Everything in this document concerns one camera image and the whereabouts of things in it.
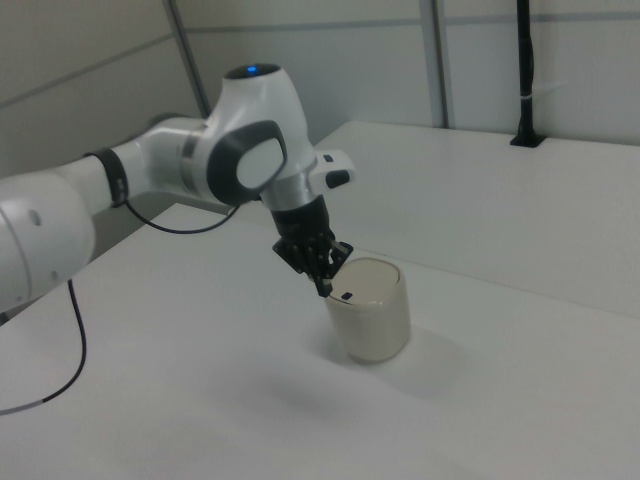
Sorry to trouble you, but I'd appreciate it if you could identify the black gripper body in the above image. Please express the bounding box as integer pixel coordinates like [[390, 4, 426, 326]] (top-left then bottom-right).
[[270, 195, 335, 247]]

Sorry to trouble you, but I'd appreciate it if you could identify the small cream lidded trash can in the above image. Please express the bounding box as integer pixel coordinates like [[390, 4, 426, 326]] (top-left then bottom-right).
[[323, 255, 413, 365]]

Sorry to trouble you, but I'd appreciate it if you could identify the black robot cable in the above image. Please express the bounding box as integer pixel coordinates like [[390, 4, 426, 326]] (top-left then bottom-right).
[[0, 197, 242, 417]]

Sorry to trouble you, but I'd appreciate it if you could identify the black cable strap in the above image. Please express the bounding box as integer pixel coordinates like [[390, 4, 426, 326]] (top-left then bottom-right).
[[96, 148, 133, 209]]

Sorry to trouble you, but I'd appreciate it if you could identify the black camera stand with clamp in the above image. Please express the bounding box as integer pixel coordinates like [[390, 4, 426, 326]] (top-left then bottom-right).
[[509, 0, 547, 149]]

